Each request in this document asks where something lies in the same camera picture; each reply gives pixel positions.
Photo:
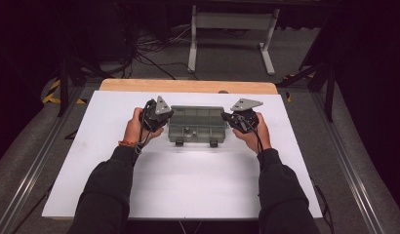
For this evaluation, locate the white board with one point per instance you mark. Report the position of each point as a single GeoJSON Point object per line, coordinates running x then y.
{"type": "Point", "coordinates": [188, 182]}

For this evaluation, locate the person's left hand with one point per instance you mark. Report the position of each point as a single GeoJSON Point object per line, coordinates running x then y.
{"type": "Point", "coordinates": [134, 128]}

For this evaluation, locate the silver metal nut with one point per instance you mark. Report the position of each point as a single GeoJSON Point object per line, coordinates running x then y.
{"type": "Point", "coordinates": [187, 130]}
{"type": "Point", "coordinates": [193, 132]}

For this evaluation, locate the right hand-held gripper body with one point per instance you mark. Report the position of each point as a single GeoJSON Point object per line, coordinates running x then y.
{"type": "Point", "coordinates": [245, 104]}

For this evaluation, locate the white metal stand frame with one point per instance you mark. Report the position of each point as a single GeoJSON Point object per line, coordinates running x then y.
{"type": "Point", "coordinates": [233, 21]}

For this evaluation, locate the aluminium floor rail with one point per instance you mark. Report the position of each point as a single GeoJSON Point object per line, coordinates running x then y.
{"type": "Point", "coordinates": [347, 162]}
{"type": "Point", "coordinates": [35, 162]}

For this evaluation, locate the person's right hand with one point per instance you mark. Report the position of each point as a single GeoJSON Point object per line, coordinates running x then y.
{"type": "Point", "coordinates": [260, 139]}

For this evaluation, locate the grey plastic compartment box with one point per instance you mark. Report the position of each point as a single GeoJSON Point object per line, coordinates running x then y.
{"type": "Point", "coordinates": [201, 122]}

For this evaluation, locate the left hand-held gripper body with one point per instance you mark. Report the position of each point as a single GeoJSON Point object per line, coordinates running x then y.
{"type": "Point", "coordinates": [160, 107]}

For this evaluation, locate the black angled stand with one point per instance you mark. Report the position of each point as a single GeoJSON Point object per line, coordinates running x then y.
{"type": "Point", "coordinates": [328, 84]}

